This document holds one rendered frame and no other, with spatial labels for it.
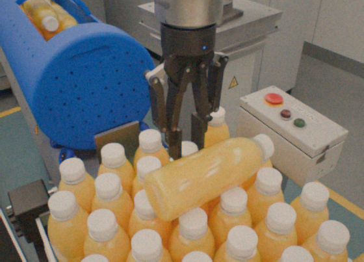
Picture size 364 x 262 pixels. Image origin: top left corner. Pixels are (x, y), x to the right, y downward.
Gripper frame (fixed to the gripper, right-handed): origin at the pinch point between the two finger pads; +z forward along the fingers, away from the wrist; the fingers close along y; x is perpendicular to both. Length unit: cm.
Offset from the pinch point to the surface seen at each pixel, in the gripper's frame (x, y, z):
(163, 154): -4.2, 2.2, 5.6
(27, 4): -74, 9, -5
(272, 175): 12.6, -7.7, 2.1
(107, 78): -25.0, 3.5, -0.6
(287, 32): -111, -158, 51
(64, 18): -64, 1, -2
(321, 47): -145, -254, 97
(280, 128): 4.1, -18.5, 2.8
